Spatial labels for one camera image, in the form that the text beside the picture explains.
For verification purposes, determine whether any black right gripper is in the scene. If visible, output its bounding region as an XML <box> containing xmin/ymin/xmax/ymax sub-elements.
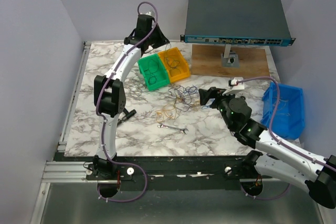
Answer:
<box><xmin>199</xmin><ymin>86</ymin><xmax>238</xmax><ymax>130</ymax></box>

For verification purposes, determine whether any yellow cable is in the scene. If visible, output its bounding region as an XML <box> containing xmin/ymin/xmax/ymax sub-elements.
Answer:
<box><xmin>272</xmin><ymin>92</ymin><xmax>292</xmax><ymax>117</ymax></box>
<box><xmin>154</xmin><ymin>95</ymin><xmax>200</xmax><ymax>124</ymax></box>

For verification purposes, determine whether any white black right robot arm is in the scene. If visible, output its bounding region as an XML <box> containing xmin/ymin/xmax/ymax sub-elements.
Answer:
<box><xmin>198</xmin><ymin>87</ymin><xmax>335</xmax><ymax>209</ymax></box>

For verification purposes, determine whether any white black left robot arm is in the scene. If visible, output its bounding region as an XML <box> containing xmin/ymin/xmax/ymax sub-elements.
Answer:
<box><xmin>86</xmin><ymin>14</ymin><xmax>169</xmax><ymax>179</ymax></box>

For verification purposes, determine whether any brown wooden board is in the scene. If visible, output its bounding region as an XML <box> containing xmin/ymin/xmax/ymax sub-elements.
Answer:
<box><xmin>191</xmin><ymin>44</ymin><xmax>270</xmax><ymax>78</ymax></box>

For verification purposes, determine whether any orange plastic bin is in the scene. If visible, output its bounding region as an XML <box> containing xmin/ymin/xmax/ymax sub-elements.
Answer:
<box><xmin>158</xmin><ymin>47</ymin><xmax>191</xmax><ymax>83</ymax></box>

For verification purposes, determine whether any green plastic bin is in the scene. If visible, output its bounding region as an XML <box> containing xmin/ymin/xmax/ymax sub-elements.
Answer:
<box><xmin>138</xmin><ymin>54</ymin><xmax>170</xmax><ymax>91</ymax></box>

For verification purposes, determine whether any grey metal stand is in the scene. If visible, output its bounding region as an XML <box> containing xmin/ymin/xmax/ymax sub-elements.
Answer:
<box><xmin>220</xmin><ymin>45</ymin><xmax>239</xmax><ymax>68</ymax></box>

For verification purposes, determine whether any small open-end wrench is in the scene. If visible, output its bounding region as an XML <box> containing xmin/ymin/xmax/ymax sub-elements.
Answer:
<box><xmin>157</xmin><ymin>123</ymin><xmax>188</xmax><ymax>134</ymax></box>

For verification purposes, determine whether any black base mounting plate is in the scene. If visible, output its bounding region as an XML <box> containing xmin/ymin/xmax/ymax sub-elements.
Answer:
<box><xmin>86</xmin><ymin>151</ymin><xmax>261</xmax><ymax>191</ymax></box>

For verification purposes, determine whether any black pipe fitting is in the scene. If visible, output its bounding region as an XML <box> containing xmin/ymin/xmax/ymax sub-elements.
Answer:
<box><xmin>117</xmin><ymin>108</ymin><xmax>136</xmax><ymax>125</ymax></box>

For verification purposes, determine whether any blue plastic bin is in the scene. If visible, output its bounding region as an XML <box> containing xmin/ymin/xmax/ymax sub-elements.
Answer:
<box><xmin>261</xmin><ymin>82</ymin><xmax>305</xmax><ymax>140</ymax></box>

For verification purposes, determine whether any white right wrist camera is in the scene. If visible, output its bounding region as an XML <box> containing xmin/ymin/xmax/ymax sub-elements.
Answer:
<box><xmin>222</xmin><ymin>77</ymin><xmax>245</xmax><ymax>96</ymax></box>

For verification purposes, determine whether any grey network switch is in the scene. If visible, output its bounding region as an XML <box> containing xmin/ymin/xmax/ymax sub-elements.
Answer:
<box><xmin>180</xmin><ymin>0</ymin><xmax>295</xmax><ymax>47</ymax></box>

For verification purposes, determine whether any aluminium frame rail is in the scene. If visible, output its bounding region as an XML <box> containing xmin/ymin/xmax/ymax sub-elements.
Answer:
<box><xmin>41</xmin><ymin>162</ymin><xmax>86</xmax><ymax>183</ymax></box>

